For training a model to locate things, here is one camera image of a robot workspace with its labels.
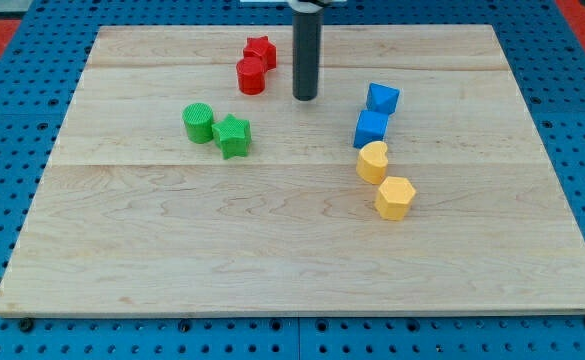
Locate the green star block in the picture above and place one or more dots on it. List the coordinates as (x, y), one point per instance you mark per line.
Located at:
(232, 136)

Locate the blue triangle block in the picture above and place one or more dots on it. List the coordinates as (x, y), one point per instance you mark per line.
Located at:
(382, 99)

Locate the red star block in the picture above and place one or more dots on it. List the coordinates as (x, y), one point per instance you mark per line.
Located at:
(263, 49)

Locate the yellow heart block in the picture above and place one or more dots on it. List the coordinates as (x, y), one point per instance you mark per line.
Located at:
(372, 162)

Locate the blue cube block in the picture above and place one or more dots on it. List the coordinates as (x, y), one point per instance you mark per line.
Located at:
(371, 126)

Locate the yellow hexagon block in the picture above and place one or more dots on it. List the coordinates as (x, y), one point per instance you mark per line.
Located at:
(394, 198)

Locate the wooden board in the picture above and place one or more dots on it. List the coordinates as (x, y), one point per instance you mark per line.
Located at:
(131, 219)

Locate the green cylinder block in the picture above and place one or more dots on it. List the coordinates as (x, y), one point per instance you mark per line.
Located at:
(198, 119)

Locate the red cylinder block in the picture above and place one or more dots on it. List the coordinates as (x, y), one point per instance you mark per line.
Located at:
(250, 75)

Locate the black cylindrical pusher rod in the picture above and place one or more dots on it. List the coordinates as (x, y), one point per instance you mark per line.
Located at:
(307, 31)

